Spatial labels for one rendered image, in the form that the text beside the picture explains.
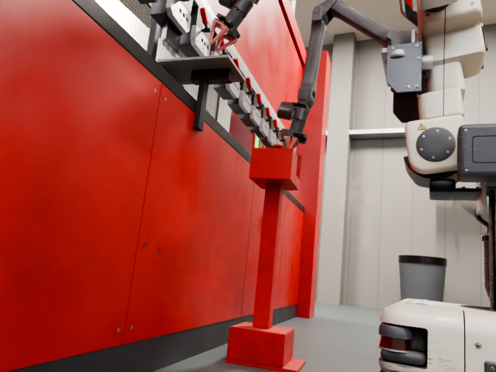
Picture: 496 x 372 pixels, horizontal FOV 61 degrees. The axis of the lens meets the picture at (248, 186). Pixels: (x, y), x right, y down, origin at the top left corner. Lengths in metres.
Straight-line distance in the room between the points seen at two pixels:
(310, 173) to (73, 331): 2.79
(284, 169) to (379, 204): 4.55
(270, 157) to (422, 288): 3.85
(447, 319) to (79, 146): 0.89
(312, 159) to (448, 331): 2.68
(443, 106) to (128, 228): 0.95
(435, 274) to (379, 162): 1.81
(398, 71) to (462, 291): 4.75
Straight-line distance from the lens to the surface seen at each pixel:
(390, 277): 5.93
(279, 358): 1.52
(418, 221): 5.98
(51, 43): 0.94
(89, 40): 1.03
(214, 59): 1.45
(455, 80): 1.44
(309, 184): 3.52
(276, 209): 1.60
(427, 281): 5.21
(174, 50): 1.68
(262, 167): 1.57
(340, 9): 1.94
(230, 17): 1.56
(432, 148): 1.31
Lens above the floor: 0.32
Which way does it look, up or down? 11 degrees up
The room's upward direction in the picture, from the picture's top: 6 degrees clockwise
